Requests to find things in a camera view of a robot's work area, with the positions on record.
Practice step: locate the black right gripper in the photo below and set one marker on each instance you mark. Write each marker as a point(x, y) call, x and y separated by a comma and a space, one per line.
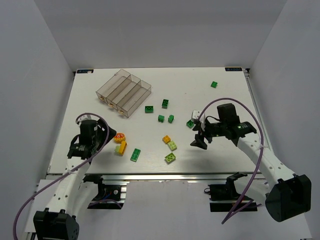
point(203, 132)

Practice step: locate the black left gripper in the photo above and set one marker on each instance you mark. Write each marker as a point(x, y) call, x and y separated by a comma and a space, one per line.
point(105, 131)

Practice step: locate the orange round printed lego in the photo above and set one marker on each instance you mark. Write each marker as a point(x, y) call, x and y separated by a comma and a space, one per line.
point(119, 138)

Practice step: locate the orange long lego brick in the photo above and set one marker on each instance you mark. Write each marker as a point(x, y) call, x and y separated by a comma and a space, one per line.
point(122, 147)

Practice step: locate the pale green small lego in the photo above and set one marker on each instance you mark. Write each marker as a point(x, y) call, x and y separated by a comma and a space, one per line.
point(117, 148)

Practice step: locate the pale green 2x2 lego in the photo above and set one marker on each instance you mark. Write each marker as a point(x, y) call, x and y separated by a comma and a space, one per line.
point(172, 145)

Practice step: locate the orange face 2x2 lego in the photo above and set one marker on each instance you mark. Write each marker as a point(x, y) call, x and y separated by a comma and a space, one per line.
point(166, 139)

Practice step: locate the lime green 2x2 lego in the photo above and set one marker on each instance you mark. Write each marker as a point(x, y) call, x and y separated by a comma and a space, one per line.
point(170, 158)

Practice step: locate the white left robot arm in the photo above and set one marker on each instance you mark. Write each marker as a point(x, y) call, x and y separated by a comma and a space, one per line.
point(58, 220)

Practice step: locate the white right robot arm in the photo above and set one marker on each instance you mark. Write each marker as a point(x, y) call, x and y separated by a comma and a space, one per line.
point(284, 194)

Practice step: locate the green 2x2 lego near gripper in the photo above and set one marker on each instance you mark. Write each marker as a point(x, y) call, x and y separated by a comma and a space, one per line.
point(190, 124)

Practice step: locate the green flat 2x4 lego plate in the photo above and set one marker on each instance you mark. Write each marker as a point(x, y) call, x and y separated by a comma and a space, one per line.
point(135, 155)

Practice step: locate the green lego brick center-right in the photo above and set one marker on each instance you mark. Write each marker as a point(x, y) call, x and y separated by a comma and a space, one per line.
point(170, 118)

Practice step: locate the green lego brick center-left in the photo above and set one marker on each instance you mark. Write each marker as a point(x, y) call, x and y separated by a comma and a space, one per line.
point(161, 118)

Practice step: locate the clear three-compartment organizer tray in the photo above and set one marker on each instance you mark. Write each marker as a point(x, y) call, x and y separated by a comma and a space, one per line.
point(124, 92)

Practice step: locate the green upturned 2x3 lego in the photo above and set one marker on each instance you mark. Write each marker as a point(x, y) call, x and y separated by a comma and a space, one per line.
point(149, 109)

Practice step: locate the green upturned 2x2 lego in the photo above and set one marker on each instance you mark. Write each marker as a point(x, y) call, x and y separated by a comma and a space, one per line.
point(165, 103)

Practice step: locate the green far 2x2 lego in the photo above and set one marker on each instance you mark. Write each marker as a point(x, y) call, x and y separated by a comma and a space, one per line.
point(214, 84)

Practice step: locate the blue left corner label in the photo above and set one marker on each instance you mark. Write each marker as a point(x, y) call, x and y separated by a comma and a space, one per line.
point(85, 71)

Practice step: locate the blue corner label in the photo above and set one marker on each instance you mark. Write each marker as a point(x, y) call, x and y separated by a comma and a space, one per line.
point(85, 71)
point(233, 69)

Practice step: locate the blue right corner label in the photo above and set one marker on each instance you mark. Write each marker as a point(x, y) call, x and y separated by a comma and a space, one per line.
point(233, 69)

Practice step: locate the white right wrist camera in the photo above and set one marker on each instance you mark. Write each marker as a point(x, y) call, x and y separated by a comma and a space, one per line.
point(198, 118)

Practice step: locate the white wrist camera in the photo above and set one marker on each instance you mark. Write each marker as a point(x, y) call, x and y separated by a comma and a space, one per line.
point(83, 118)
point(198, 118)

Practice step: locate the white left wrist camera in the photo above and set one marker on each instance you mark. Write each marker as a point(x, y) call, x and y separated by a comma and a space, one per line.
point(83, 118)

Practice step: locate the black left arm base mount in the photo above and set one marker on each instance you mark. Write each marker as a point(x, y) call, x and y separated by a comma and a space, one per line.
point(110, 195)

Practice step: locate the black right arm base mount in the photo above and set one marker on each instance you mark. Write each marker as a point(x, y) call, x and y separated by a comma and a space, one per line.
point(223, 196)

